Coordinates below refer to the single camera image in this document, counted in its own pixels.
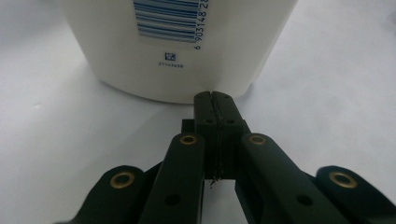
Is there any white bottle with blue pump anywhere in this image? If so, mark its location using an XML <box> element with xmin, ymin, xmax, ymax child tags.
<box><xmin>58</xmin><ymin>0</ymin><xmax>301</xmax><ymax>105</ymax></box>

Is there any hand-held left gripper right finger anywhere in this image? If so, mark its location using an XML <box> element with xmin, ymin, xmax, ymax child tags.
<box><xmin>212</xmin><ymin>91</ymin><xmax>252</xmax><ymax>181</ymax></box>

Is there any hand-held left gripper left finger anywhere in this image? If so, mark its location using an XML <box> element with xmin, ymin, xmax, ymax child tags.
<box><xmin>181</xmin><ymin>91</ymin><xmax>220</xmax><ymax>181</ymax></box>

